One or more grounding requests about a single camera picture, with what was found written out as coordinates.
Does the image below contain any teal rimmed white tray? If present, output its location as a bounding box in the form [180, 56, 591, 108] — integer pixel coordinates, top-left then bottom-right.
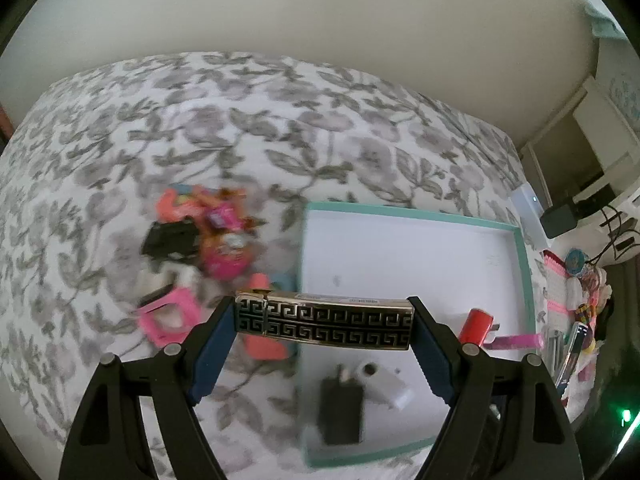
[296, 201, 536, 468]

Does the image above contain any floral bedsheet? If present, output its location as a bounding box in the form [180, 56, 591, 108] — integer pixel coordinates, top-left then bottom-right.
[0, 51, 551, 480]

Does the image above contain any teal patterned paper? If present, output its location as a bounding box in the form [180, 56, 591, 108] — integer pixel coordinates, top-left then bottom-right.
[590, 10, 640, 131]

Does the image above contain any black plugged charger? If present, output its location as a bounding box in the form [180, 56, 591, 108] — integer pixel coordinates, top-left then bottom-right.
[541, 200, 581, 239]

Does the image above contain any orange toy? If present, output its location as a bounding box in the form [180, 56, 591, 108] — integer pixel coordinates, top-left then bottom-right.
[155, 184, 211, 223]

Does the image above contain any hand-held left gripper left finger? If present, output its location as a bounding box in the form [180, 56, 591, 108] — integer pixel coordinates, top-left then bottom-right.
[59, 296, 238, 480]

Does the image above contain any black toy car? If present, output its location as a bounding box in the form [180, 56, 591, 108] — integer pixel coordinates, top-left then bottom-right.
[141, 220, 201, 263]

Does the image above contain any round blue badge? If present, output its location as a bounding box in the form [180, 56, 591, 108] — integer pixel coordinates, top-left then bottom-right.
[565, 247, 588, 278]

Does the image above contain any colourful keychain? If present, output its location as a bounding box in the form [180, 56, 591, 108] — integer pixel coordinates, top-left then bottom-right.
[580, 265, 613, 321]

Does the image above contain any white power strip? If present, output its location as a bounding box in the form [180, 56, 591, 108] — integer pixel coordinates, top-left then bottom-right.
[512, 183, 548, 251]

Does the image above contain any pink plastic frame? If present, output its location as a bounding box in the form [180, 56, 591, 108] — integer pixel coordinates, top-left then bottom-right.
[134, 285, 201, 348]

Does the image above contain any white power adapter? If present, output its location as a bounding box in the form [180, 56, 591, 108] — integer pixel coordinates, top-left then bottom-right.
[354, 361, 415, 408]

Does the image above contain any orange toy figure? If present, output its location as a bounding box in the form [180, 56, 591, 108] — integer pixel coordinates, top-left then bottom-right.
[217, 187, 265, 231]

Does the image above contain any red cylinder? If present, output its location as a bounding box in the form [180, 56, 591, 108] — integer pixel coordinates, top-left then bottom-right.
[460, 308, 496, 348]

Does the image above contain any purple candy wrapper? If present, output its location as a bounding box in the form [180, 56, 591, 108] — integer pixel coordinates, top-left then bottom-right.
[206, 204, 240, 231]

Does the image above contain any pink ruler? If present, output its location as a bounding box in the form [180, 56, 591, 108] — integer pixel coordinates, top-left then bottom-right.
[482, 332, 548, 351]

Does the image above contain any black power adapter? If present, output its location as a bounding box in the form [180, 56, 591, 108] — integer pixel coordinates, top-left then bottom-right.
[320, 365, 365, 446]

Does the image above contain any white shelf unit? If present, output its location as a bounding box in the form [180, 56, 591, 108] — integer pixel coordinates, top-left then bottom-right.
[520, 75, 640, 263]

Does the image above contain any black cable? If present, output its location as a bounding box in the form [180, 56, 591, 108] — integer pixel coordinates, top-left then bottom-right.
[587, 205, 640, 266]

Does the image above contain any round pink toy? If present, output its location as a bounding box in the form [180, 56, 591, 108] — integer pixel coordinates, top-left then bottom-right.
[200, 230, 257, 278]

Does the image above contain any bundle of pens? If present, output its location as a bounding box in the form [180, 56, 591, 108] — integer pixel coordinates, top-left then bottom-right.
[547, 320, 592, 397]

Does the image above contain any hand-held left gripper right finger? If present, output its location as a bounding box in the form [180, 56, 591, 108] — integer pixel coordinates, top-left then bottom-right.
[409, 297, 586, 480]

